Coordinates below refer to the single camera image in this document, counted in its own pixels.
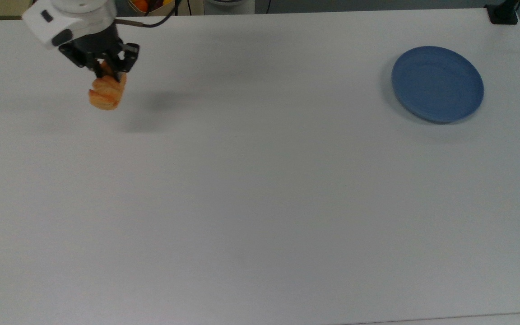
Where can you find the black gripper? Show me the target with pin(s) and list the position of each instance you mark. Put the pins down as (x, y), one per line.
(93, 47)

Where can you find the black clamp camera stand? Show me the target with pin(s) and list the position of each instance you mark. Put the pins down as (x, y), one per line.
(503, 16)

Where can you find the blue round plate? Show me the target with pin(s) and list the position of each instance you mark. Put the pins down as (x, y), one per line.
(438, 83)

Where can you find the orange fruit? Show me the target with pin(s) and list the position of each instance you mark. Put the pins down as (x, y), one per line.
(140, 4)

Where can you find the orange-brown bread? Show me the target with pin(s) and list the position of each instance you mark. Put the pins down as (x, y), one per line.
(106, 92)

